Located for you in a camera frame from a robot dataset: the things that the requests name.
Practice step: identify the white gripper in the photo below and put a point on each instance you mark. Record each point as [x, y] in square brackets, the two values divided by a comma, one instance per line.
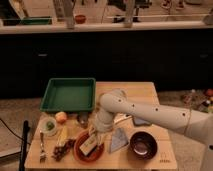
[99, 129]

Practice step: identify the white board eraser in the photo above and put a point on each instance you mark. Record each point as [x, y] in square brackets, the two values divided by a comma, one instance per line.
[88, 145]

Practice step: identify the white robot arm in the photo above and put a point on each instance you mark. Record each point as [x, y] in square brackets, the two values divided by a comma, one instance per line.
[190, 123]

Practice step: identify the dark purple bowl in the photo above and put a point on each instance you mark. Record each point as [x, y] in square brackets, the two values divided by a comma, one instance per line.
[143, 145]

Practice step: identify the orange background bowl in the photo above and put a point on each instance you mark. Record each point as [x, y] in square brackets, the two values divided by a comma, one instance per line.
[80, 19]

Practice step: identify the small grey object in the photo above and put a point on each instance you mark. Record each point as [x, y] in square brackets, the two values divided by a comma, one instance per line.
[83, 119]

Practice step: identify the grey triangular cloth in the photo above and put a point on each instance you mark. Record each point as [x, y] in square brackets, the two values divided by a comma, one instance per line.
[119, 139]

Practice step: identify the yellow banana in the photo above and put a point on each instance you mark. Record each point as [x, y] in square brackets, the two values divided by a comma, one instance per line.
[62, 137]

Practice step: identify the orange fruit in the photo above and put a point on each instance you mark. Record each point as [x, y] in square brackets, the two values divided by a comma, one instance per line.
[61, 117]

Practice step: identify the blue grey sponge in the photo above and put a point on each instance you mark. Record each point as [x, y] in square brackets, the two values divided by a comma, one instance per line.
[140, 122]

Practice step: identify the dark grape bunch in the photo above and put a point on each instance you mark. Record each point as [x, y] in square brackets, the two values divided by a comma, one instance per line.
[60, 152]

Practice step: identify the clear cup with green item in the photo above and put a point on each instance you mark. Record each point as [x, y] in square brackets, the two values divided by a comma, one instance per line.
[48, 126]

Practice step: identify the green plastic tray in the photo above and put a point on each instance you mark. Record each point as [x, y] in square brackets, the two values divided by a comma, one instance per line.
[69, 95]

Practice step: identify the silver fork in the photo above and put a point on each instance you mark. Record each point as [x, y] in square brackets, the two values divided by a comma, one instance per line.
[42, 150]

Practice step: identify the green background tray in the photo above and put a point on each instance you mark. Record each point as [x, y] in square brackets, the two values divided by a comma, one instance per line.
[36, 21]

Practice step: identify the black stand post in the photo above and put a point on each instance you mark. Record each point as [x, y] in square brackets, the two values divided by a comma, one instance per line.
[23, 153]

